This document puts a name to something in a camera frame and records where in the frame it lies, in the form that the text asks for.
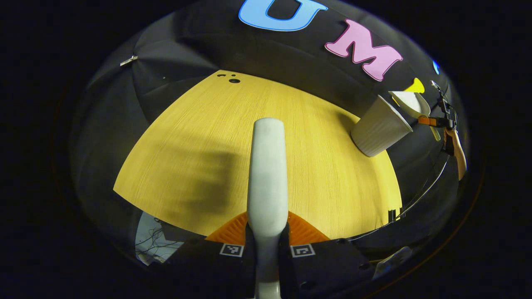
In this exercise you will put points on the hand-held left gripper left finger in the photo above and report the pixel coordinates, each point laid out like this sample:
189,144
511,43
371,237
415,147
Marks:
208,270

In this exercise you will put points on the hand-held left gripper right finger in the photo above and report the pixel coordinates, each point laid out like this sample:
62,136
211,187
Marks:
324,270

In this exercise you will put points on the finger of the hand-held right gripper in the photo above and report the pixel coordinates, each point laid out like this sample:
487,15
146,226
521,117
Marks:
430,121

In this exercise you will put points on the grey white dustpan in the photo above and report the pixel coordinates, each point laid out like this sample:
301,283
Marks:
411,104

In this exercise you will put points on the white ribbed garbage bin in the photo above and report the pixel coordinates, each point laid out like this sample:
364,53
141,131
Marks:
380,131

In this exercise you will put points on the small white broom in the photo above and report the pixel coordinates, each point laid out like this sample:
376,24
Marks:
268,174

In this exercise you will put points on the black desk edge clamp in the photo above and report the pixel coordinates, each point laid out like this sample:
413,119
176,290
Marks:
395,214

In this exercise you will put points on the silver metal clip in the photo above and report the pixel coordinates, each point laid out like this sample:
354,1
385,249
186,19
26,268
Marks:
129,61

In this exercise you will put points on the black backdrop cloth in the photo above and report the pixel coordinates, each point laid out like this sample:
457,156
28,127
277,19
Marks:
208,45

